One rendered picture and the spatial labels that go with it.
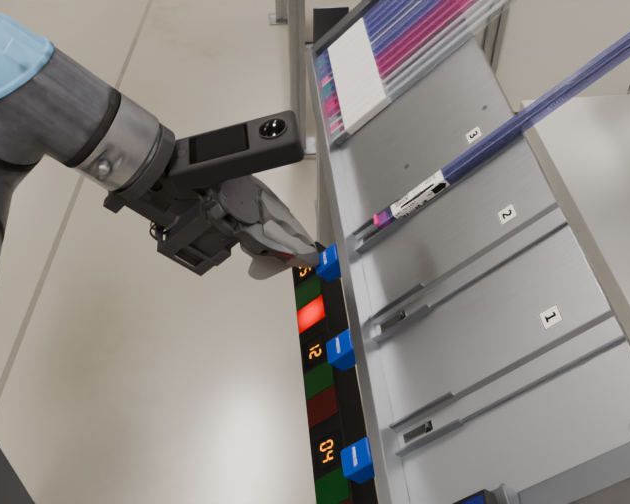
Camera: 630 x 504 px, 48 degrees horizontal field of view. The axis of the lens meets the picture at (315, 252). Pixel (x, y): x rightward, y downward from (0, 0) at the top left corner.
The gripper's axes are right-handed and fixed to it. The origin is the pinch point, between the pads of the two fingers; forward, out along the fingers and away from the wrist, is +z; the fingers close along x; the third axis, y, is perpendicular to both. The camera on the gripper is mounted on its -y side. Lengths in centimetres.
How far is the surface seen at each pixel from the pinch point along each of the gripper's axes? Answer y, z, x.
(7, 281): 96, 7, -67
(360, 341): -3.3, 0.4, 12.9
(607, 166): -23.7, 35.4, -21.4
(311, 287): 3.9, 3.5, 0.1
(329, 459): 4.3, 3.6, 19.7
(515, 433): -13.2, 2.6, 25.7
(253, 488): 56, 45, -11
